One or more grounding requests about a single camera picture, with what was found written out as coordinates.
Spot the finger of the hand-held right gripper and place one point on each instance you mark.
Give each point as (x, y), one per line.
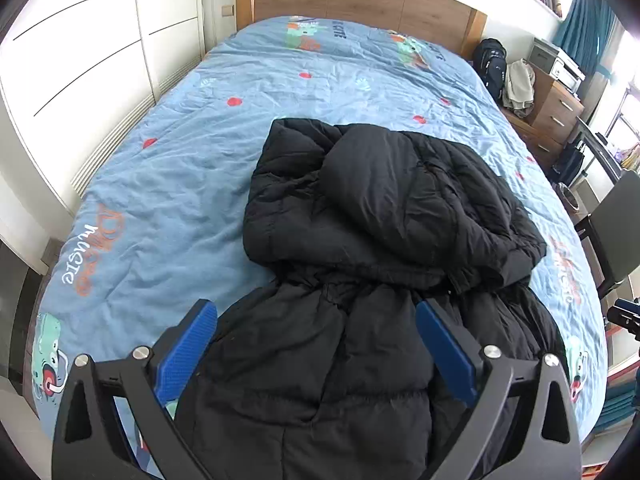
(627, 312)

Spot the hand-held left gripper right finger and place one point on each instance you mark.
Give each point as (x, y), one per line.
(447, 355)

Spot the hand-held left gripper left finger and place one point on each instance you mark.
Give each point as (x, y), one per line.
(187, 355)

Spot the black puffer jacket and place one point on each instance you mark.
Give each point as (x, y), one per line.
(380, 210)

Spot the grey clothes pile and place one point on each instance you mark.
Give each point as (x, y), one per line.
(517, 87)

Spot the dark grey chair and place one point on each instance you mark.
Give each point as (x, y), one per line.
(620, 225)

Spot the waste bin with liner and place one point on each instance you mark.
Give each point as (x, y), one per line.
(570, 195)

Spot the navy bag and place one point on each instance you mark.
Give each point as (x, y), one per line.
(567, 162)

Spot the glass desk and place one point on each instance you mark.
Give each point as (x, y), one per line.
(602, 152)

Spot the bed with blue duvet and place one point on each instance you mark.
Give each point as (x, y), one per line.
(175, 160)

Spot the wooden bedside table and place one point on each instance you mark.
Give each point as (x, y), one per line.
(532, 137)

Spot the window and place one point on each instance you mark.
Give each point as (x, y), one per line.
(627, 105)

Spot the wooden chest of drawers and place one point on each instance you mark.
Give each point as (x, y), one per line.
(555, 105)

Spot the white printer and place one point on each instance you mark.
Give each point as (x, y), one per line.
(557, 62)

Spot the black backpack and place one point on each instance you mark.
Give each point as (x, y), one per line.
(490, 67)

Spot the teal curtain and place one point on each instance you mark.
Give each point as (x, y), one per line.
(585, 25)

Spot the white wardrobe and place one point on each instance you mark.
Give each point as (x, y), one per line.
(75, 35)

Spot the wall switch plate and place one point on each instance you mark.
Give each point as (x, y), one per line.
(227, 10)

